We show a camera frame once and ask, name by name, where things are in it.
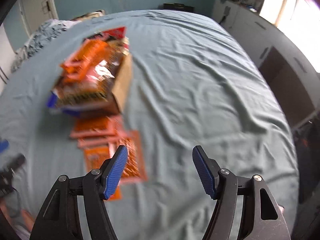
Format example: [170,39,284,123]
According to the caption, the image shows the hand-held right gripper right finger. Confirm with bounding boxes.
[192,145,292,240]

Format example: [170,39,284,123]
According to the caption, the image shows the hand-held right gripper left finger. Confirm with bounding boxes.
[29,145,129,240]

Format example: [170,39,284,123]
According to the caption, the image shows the blue snack packet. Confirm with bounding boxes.
[47,91,83,118]

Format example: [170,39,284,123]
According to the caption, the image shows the cardboard box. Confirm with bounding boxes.
[51,54,133,119]

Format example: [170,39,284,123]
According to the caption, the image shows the red snack packet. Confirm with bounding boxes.
[98,27,127,42]

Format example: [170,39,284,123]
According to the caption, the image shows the white wardrobe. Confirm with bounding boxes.
[0,29,13,89]

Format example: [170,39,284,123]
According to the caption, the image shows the pile of blue-grey clothes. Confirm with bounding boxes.
[11,18,76,73]

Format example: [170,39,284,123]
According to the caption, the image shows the white low cabinet row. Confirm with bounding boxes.
[212,0,320,133]

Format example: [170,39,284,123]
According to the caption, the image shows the grey room door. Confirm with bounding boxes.
[19,0,60,23]

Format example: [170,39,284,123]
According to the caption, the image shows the beige bag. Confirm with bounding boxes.
[72,10,106,22]

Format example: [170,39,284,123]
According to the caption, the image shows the black bag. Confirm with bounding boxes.
[163,3,195,13]

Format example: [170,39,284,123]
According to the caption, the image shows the small items on counter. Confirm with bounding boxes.
[219,0,263,12]

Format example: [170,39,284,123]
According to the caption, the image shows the bright window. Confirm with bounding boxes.
[259,0,320,74]

